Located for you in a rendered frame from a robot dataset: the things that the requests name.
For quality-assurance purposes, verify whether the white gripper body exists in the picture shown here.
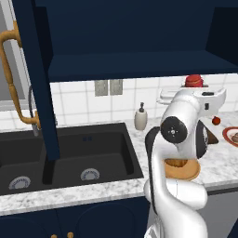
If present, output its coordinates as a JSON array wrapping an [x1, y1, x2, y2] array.
[[212, 87, 228, 118]]

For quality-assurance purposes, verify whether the navy base cabinet door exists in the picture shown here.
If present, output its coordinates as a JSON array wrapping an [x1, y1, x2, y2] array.
[[0, 207, 58, 238], [56, 196, 151, 238]]

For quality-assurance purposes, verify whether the small red ball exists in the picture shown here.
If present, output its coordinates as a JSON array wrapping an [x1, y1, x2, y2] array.
[[211, 115, 222, 126]]

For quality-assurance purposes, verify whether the red rimmed plate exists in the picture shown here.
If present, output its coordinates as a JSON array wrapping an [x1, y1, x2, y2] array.
[[221, 126, 238, 149]]

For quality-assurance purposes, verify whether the dark brown wedge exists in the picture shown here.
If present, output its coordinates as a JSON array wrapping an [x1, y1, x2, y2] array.
[[205, 126, 219, 146]]

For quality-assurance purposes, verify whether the cream soap dispenser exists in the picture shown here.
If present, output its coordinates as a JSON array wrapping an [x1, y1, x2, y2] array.
[[134, 101, 149, 131]]

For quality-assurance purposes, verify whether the grey dishwasher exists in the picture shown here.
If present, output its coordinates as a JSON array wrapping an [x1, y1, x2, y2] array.
[[198, 187, 238, 238]]

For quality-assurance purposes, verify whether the black double sink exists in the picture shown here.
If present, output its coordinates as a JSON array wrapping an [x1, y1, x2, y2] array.
[[0, 122, 145, 197]]

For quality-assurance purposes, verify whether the grey sink tap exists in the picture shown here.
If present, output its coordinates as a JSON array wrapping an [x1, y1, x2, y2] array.
[[28, 85, 40, 138]]

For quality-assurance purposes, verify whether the grey wall socket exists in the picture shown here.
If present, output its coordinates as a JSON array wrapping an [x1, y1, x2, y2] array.
[[94, 79, 109, 98], [110, 78, 125, 96]]

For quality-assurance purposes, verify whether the navy wall cabinet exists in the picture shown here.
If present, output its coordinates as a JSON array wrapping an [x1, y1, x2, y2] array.
[[33, 0, 238, 84]]

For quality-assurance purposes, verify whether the gold cabinet door handle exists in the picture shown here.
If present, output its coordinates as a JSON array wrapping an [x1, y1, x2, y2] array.
[[0, 20, 42, 130]]

